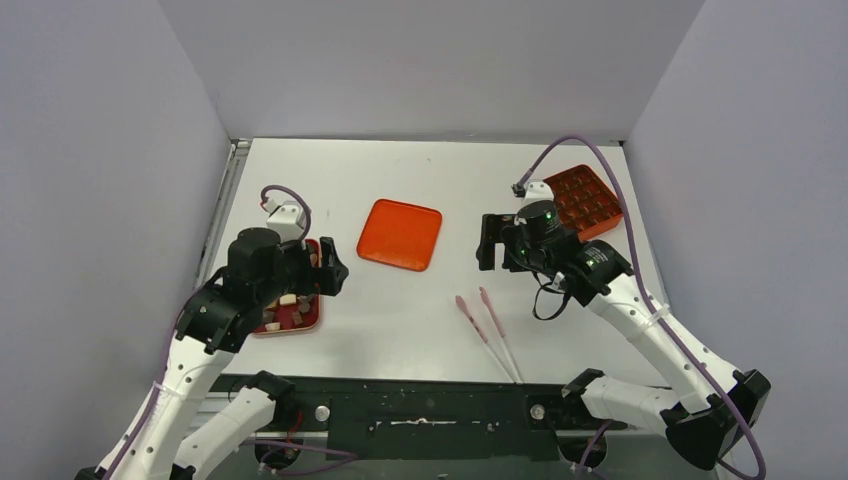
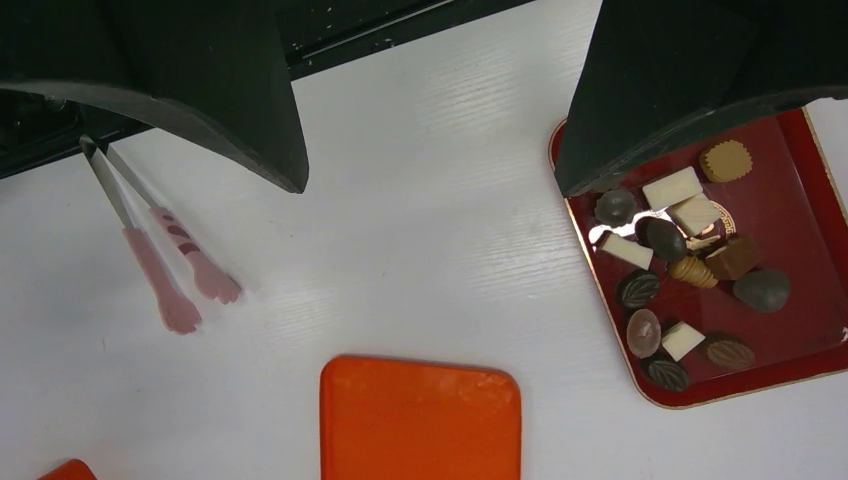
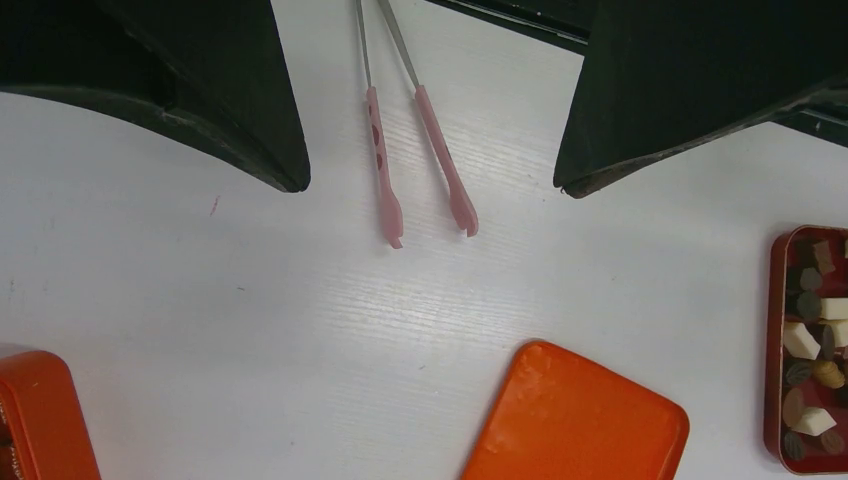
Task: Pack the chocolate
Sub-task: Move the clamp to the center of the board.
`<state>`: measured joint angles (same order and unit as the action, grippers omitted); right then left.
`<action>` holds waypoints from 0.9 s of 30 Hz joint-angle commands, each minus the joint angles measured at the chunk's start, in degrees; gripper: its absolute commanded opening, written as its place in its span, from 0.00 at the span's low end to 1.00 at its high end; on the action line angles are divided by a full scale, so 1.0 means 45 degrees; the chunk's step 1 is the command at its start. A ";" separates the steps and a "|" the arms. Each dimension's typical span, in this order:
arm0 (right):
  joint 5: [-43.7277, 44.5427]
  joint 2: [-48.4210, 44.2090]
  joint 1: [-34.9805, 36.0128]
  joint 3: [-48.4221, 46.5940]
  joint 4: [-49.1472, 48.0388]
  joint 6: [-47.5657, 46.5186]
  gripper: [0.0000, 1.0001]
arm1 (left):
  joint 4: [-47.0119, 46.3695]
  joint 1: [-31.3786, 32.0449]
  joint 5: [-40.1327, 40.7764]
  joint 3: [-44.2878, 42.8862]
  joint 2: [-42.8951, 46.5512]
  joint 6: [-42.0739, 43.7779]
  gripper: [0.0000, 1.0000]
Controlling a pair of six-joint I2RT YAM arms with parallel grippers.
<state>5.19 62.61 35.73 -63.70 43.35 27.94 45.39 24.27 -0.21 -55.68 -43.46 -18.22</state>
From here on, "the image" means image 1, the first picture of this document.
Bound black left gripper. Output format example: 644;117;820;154
256;234;347;307

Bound red chocolate tray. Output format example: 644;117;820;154
252;239;324;338

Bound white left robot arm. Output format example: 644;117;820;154
76;227;349;479

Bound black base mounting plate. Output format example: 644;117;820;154
205;374;637;462

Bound orange compartment chocolate box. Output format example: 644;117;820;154
544;164;623;242

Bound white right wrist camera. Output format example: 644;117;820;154
511;180;554;206

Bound orange box lid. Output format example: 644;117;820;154
356;199;443;272

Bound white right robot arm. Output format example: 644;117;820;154
476;200;771;470

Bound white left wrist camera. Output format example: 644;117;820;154
262;199;311;241

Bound aluminium table edge rail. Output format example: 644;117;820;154
193;138;253;287

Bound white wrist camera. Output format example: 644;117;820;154
262;199;311;241
511;180;554;206

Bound pink silicone tongs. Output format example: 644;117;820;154
454;287;525;385

